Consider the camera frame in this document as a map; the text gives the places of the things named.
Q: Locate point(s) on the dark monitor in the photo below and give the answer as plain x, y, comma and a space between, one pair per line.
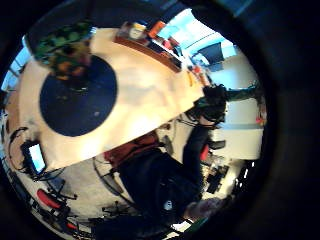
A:
210, 53

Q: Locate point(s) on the the person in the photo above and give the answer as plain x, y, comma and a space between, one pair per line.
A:
156, 186

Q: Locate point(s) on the long wooden tray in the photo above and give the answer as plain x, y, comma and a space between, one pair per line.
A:
148, 50

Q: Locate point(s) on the orange box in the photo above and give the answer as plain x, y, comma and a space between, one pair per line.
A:
156, 28

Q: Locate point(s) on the dark blue round mat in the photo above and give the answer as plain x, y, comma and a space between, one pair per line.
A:
78, 96

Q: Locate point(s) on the red office chair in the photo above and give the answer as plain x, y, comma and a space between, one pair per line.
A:
49, 199

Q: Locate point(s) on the small lit screen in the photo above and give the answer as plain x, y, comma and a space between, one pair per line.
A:
36, 157

